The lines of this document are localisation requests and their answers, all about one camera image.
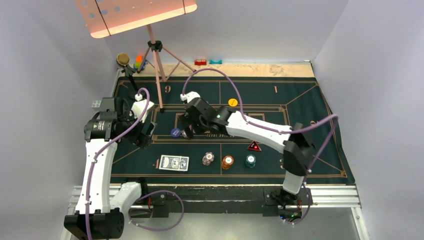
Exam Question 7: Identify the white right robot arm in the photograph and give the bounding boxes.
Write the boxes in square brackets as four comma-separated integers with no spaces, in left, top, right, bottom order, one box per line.
[179,94,316,204]

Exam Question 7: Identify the blue round dealer button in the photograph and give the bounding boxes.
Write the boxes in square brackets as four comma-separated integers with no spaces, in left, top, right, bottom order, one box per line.
[171,127,182,138]

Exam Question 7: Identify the red toy block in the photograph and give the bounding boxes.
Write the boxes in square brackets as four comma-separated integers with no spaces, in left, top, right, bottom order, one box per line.
[194,58,208,66]

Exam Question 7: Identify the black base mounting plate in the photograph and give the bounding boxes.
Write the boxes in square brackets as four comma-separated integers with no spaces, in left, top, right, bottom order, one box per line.
[132,179,314,220]

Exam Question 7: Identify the blue playing card deck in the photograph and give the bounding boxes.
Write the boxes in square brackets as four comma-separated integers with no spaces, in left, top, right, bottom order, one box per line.
[158,155,190,172]

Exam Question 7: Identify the green poker table mat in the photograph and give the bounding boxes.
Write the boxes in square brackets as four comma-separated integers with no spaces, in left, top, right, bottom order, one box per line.
[107,76,356,186]

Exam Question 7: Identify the orange green toy blocks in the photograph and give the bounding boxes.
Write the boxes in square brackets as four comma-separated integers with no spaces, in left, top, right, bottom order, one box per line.
[133,55,147,71]

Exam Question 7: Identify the orange chip stack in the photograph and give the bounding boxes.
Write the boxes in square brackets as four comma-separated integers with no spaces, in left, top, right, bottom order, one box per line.
[221,155,234,170]

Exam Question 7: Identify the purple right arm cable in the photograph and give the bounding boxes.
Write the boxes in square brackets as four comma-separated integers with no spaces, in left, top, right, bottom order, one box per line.
[181,67,339,226]

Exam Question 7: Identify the black red all-in triangle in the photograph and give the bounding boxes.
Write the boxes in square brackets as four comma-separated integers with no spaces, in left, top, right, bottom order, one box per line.
[247,140,262,152]

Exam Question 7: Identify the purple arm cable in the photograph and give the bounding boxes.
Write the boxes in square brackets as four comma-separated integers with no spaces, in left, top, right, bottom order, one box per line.
[181,67,339,226]
[84,87,185,240]

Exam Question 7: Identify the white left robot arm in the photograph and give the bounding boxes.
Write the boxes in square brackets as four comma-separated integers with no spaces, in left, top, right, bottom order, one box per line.
[64,97,156,240]

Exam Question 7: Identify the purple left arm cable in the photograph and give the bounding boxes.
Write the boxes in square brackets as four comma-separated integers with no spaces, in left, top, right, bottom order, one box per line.
[84,87,185,240]

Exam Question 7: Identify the small microphone on stand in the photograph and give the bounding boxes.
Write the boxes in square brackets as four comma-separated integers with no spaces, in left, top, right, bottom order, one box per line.
[116,52,139,99]

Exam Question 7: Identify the pink music stand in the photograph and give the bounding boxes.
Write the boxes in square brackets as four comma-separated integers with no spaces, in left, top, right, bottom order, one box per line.
[73,0,199,114]

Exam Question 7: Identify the teal chip stack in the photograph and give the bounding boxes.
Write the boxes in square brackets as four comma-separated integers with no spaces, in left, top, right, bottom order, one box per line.
[245,154,256,168]

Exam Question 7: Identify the cyan toy block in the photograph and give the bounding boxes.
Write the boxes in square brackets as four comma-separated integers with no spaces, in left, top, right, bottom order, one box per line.
[209,58,223,65]

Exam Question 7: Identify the yellow round button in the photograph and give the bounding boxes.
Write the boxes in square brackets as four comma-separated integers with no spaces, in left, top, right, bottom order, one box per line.
[228,98,239,107]

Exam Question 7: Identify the grey lego brick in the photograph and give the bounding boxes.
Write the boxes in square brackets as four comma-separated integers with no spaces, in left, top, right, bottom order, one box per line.
[91,100,102,111]

